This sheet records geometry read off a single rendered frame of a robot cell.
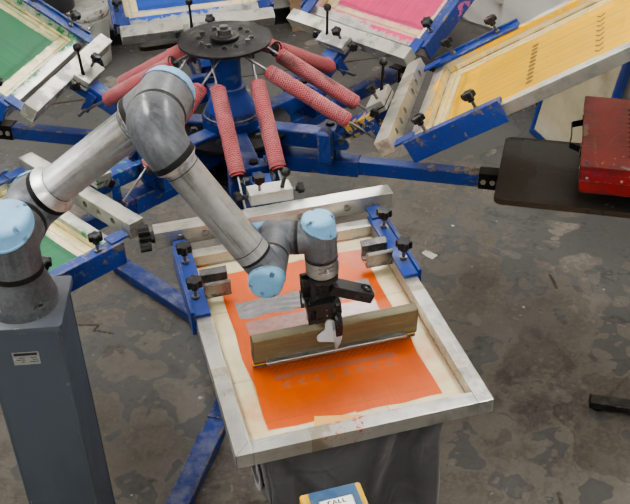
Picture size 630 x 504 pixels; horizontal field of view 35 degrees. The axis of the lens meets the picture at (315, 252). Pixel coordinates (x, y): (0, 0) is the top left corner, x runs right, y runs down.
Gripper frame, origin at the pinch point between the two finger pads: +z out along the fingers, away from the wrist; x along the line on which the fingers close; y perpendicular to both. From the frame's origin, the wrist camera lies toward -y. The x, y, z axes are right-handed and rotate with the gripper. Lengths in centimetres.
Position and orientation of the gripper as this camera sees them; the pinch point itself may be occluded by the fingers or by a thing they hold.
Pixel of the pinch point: (336, 337)
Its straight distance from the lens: 236.5
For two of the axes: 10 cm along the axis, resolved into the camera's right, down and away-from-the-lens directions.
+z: 0.7, 8.1, 5.8
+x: 2.7, 5.4, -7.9
